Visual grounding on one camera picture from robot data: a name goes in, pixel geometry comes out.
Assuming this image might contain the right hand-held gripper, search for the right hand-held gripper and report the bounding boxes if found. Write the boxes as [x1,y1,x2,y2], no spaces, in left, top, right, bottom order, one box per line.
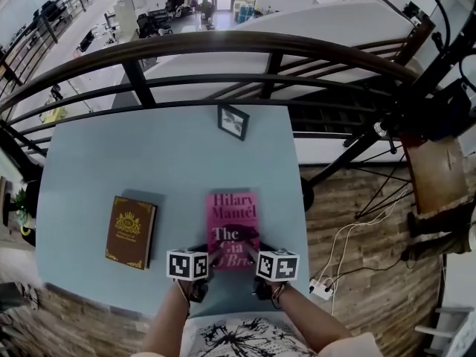
[245,243,300,300]

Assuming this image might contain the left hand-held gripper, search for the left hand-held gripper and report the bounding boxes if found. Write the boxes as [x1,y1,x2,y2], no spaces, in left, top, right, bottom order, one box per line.
[166,248,224,304]

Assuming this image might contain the pink paperback book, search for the pink paperback book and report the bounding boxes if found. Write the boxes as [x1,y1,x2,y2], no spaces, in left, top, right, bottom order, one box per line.
[205,193,260,271]

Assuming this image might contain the brown hardcover book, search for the brown hardcover book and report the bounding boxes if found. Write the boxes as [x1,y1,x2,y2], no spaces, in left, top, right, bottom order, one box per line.
[104,195,158,271]

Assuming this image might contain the person's left forearm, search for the person's left forearm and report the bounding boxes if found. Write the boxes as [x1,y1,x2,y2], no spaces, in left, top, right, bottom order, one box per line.
[143,279,191,357]

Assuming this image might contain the person's right forearm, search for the person's right forearm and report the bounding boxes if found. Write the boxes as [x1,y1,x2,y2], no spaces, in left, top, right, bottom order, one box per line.
[267,283,354,353]

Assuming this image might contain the white power strip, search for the white power strip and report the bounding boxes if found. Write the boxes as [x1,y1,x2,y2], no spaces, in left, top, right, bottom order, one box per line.
[309,279,333,300]

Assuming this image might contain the person's white printed shirt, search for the person's white printed shirt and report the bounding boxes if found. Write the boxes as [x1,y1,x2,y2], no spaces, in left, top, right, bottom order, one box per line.
[180,316,384,357]

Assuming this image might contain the potted plant in yellow mug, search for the potted plant in yellow mug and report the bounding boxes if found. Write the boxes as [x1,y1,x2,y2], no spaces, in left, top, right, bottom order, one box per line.
[10,190,38,237]

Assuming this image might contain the dark wooden side table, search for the dark wooden side table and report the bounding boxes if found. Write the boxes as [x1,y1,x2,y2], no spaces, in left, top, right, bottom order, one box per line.
[403,135,470,215]

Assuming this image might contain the black coat rack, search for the black coat rack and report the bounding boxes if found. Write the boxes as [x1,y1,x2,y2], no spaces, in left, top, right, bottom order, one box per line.
[308,0,476,187]

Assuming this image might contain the white metal rack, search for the white metal rack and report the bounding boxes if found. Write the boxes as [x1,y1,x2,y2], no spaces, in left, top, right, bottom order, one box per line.
[414,306,476,357]

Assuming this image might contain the black curved railing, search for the black curved railing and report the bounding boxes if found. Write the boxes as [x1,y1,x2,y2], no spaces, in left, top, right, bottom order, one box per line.
[0,30,423,158]

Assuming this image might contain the black hanging bag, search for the black hanging bag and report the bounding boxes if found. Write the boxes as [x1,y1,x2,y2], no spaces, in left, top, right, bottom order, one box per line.
[427,78,474,141]

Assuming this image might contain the long black mezzanine railing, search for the long black mezzanine railing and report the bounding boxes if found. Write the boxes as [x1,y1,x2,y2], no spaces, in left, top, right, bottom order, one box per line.
[0,0,127,87]

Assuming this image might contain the white cable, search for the white cable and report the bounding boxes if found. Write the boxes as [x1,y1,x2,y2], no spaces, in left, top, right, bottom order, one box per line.
[323,184,414,314]

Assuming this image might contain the black cable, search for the black cable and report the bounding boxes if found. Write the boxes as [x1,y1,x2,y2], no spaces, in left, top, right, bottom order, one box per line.
[327,253,417,293]

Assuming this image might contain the black picture frame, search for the black picture frame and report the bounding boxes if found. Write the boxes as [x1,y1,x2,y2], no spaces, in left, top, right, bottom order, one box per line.
[217,104,251,142]

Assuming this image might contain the brown stair post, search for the brown stair post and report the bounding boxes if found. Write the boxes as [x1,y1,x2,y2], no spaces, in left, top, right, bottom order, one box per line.
[396,13,437,66]

